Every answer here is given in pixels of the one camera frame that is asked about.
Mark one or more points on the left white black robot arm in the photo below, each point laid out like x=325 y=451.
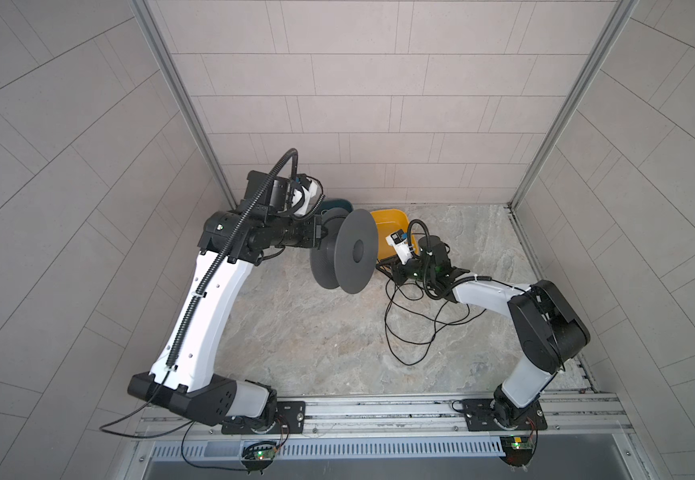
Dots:
x=183 y=379

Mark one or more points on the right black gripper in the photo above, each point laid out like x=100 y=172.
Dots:
x=398 y=272

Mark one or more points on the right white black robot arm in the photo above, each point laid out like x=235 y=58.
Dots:
x=548 y=329

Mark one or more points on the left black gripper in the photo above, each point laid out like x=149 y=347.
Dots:
x=310 y=238

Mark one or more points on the yellow plastic bin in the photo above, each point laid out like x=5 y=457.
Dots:
x=388 y=221

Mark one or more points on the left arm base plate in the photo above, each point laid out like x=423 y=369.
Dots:
x=286 y=417

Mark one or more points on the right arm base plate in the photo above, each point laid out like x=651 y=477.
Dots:
x=482 y=415

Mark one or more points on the right circuit board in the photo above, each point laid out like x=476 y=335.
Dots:
x=519 y=451

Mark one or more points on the teal plastic bin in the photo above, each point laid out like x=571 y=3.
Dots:
x=333 y=203

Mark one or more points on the aluminium mounting rail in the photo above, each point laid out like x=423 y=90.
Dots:
x=444 y=415

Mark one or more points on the circuit board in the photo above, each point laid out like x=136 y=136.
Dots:
x=519 y=451
x=264 y=451

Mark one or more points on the left circuit board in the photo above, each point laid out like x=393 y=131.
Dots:
x=264 y=451

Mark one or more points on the dark grey cable spool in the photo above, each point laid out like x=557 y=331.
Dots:
x=347 y=255

